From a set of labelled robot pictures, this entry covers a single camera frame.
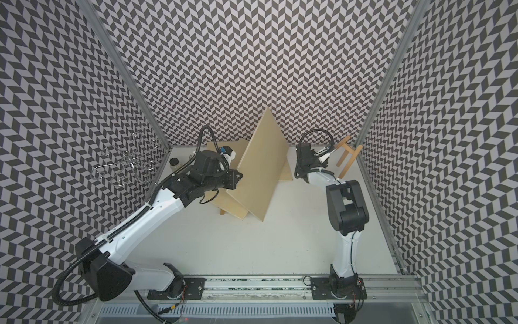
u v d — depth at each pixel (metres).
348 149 0.87
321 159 0.83
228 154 0.67
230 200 0.73
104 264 0.38
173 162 0.99
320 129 0.78
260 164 0.96
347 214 0.52
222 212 0.87
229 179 0.66
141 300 0.67
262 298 0.72
